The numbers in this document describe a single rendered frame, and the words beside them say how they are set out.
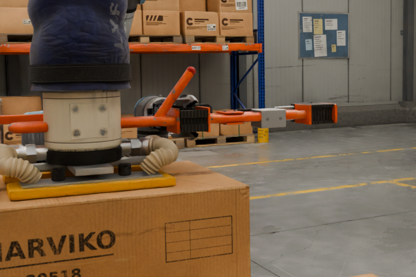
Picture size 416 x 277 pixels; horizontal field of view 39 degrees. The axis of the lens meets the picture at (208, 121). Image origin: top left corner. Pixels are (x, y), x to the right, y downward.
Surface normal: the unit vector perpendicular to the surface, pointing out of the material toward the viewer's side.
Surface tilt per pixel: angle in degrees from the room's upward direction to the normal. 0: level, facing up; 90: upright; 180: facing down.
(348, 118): 90
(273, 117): 90
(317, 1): 90
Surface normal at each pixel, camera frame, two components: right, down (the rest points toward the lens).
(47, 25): -0.54, -0.17
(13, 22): 0.38, 0.07
